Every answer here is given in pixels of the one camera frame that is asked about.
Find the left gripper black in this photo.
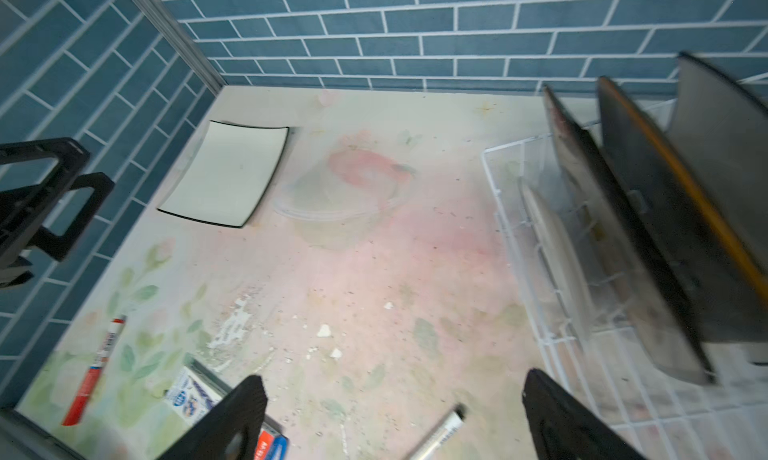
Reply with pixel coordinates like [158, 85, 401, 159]
[1, 138, 114, 289]

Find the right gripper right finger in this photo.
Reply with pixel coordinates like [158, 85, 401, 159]
[522, 368, 644, 460]

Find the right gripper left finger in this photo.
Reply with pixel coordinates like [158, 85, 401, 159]
[159, 375, 268, 460]

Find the white square plate black rim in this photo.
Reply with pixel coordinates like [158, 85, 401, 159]
[158, 121, 290, 228]

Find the black white marker pen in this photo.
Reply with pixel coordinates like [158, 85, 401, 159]
[406, 403, 467, 460]

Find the dark patterned plate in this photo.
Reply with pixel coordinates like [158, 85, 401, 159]
[542, 85, 716, 385]

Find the red marker pen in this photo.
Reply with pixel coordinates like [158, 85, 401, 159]
[61, 315, 127, 427]

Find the dark plate orange rim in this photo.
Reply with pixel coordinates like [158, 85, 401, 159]
[597, 77, 767, 343]

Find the white wire dish rack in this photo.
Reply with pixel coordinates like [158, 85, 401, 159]
[481, 72, 768, 460]

